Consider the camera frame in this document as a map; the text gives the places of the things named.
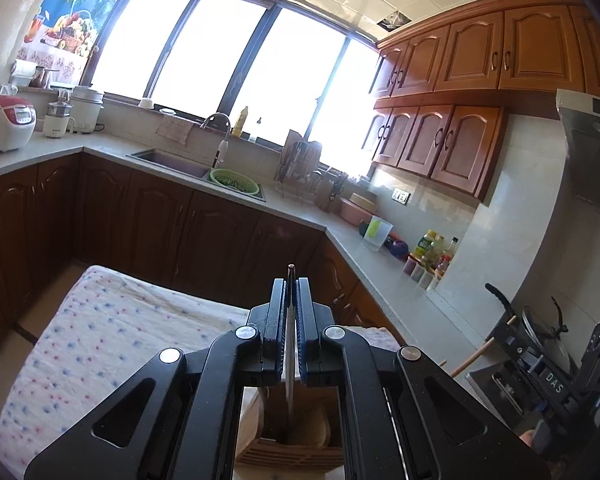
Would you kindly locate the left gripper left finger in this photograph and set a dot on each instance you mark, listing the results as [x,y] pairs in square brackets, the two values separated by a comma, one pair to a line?
[177,417]

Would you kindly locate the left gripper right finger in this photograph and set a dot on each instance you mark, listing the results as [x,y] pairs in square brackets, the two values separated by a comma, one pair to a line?
[401,415]

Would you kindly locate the wooden chopstick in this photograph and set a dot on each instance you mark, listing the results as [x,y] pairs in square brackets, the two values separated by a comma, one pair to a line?
[472,358]

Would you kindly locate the steel chopstick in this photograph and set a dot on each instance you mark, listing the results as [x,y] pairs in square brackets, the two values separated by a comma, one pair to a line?
[290,340]

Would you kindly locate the person's right hand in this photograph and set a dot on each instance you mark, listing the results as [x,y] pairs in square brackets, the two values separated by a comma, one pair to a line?
[528,437]

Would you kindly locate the black wok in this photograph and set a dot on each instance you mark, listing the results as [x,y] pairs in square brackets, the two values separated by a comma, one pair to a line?
[547,338]

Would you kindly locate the wooden utensil holder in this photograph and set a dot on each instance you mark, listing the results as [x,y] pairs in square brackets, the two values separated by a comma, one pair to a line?
[301,435]

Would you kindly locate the floral white tablecloth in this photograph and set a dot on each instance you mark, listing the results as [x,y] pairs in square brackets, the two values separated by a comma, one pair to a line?
[106,328]

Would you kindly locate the yellow oil bottle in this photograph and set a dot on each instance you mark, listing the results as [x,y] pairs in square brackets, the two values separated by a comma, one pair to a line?
[424,245]

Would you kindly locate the green colander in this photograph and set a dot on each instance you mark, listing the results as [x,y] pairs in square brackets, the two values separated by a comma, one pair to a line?
[235,181]

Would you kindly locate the dish rack with boards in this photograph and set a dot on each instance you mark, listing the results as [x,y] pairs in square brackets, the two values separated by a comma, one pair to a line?
[297,165]

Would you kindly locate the chrome sink faucet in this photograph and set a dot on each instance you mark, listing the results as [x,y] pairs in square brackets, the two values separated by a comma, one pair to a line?
[220,123]

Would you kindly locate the steel range hood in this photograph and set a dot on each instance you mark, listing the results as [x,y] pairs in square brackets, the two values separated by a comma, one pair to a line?
[580,117]

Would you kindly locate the yellow detergent bottle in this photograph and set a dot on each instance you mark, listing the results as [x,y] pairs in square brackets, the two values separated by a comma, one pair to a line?
[238,127]

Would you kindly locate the upper wooden cabinets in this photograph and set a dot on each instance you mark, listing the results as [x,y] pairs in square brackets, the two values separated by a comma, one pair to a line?
[444,87]

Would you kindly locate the white slow cooker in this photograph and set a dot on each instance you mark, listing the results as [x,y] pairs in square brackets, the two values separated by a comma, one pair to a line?
[86,104]

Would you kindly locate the white red rice cooker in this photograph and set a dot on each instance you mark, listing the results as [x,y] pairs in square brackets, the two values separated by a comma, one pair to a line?
[17,122]

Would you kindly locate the tropical fruit poster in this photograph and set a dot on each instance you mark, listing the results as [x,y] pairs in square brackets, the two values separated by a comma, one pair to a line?
[62,36]

